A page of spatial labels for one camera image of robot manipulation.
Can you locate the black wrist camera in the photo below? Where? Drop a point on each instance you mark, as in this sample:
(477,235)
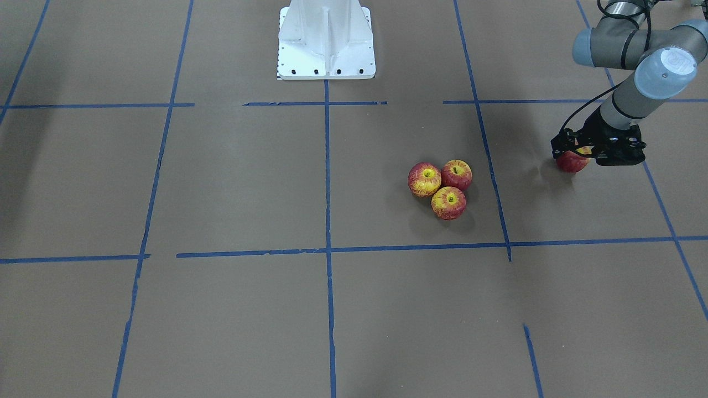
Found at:
(619,147)

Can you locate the carried red yellow apple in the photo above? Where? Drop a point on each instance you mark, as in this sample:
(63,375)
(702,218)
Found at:
(573,162)

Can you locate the red yellow apple back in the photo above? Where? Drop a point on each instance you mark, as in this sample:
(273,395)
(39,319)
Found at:
(457,174)

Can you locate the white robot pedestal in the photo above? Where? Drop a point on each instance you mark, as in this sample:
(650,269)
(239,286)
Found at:
(325,40)

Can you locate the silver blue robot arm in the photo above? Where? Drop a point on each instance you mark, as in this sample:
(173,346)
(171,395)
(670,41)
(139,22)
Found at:
(661,63)

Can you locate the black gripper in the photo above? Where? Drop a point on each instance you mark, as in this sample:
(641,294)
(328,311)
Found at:
(592,129)

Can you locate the red yellow apple front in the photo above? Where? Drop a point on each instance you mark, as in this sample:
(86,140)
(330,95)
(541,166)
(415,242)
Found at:
(448,203)

